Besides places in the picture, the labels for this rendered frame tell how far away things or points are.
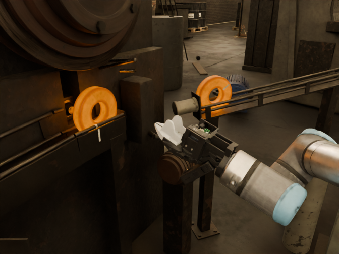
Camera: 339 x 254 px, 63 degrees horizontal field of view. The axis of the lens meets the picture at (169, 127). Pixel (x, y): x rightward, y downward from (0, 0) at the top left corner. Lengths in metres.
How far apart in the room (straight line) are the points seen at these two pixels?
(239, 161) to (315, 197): 0.73
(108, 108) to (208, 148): 0.39
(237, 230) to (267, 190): 0.93
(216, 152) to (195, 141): 0.05
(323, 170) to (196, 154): 0.26
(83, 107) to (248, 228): 1.06
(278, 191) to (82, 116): 0.55
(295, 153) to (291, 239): 0.77
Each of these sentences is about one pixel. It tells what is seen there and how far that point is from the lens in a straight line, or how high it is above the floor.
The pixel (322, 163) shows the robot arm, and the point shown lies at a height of 0.74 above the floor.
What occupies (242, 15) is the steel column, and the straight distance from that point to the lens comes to 9.62.
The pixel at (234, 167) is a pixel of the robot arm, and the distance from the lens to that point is 0.61.
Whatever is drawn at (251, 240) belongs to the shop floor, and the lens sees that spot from 1.50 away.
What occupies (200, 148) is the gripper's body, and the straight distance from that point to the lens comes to 0.63.
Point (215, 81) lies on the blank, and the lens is 1.11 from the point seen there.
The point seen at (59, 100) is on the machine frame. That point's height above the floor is 0.78.
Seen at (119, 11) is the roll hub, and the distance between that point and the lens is 0.76.
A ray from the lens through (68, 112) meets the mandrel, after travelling 0.92.
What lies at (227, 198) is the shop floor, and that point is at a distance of 1.71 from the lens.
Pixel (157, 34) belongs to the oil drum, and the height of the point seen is 0.70.
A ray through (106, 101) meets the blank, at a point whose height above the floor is 0.76.
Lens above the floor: 1.05
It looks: 24 degrees down
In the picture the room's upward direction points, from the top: straight up
